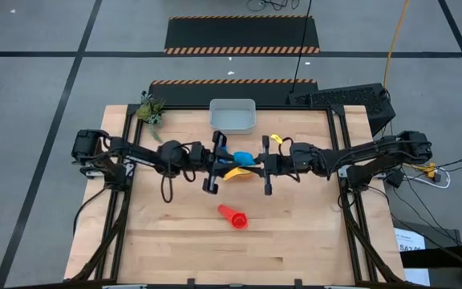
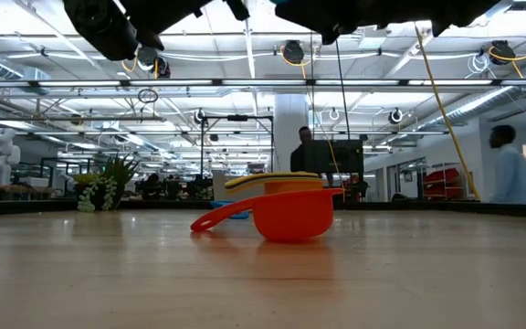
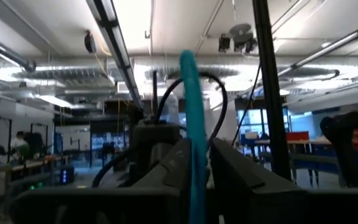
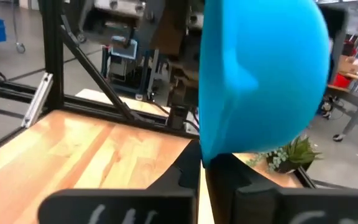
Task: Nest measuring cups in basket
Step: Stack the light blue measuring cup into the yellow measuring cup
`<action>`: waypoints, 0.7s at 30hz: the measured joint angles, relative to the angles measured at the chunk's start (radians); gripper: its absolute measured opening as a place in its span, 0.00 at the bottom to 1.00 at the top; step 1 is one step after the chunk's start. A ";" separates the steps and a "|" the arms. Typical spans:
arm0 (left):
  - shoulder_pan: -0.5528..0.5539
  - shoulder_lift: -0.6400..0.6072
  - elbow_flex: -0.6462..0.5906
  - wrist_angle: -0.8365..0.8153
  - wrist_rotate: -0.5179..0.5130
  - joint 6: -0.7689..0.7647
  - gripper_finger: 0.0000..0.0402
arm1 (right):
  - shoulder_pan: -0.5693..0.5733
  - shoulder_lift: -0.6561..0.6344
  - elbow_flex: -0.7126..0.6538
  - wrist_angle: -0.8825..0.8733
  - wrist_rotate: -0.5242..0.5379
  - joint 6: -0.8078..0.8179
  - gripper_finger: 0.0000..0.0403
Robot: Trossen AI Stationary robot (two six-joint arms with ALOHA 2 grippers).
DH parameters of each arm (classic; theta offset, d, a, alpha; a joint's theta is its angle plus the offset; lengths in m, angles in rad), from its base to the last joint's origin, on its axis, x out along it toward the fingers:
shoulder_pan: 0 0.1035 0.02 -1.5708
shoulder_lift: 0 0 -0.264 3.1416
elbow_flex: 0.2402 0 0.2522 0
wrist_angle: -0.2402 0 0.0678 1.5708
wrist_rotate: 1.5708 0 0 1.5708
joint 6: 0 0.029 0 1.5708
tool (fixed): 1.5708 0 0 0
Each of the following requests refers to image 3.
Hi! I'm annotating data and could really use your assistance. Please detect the red box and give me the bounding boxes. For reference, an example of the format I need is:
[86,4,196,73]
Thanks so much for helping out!
[286,131,310,141]

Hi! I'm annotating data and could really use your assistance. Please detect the black right camera cable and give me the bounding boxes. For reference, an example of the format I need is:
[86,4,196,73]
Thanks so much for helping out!
[152,71,229,147]

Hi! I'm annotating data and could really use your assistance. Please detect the person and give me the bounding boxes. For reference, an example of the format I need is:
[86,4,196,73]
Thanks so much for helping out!
[9,130,28,149]

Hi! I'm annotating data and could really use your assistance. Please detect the black ceiling cord reel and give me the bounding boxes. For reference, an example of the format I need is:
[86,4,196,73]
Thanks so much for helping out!
[84,30,97,54]

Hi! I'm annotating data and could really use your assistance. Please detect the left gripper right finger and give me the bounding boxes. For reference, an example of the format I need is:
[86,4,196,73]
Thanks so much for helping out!
[209,138,308,224]

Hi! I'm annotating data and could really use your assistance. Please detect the long ceiling light bar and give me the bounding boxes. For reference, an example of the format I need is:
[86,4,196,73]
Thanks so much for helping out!
[86,0,145,110]

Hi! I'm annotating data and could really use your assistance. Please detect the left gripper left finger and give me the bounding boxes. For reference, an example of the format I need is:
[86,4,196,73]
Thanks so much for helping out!
[131,138,193,224]

